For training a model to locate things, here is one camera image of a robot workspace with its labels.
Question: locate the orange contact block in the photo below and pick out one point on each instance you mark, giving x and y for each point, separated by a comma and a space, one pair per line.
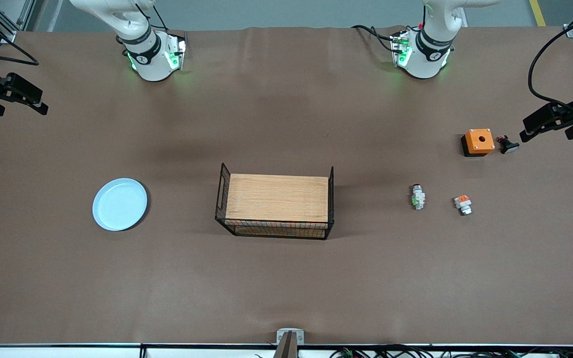
463, 204

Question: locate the orange button enclosure box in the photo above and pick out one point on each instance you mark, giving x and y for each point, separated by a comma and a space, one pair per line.
479, 141

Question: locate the light blue round plate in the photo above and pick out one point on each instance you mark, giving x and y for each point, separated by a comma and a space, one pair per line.
120, 204

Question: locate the white base connector plate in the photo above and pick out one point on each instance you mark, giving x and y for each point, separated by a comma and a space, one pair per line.
400, 48
175, 52

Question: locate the brown table cover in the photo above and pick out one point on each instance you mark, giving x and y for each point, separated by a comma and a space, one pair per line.
286, 283

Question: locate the white table edge rail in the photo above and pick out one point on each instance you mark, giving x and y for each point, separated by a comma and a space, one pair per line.
43, 353

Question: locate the black push button head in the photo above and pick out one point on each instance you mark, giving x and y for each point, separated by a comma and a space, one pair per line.
508, 145

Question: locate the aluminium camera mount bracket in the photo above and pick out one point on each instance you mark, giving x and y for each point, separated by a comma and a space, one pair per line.
290, 343

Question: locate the wooden basket lid board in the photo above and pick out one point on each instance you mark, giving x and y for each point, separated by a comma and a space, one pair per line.
276, 198

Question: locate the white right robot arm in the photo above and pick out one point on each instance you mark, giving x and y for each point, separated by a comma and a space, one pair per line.
147, 54

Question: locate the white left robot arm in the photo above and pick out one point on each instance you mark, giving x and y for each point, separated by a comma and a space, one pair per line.
428, 54

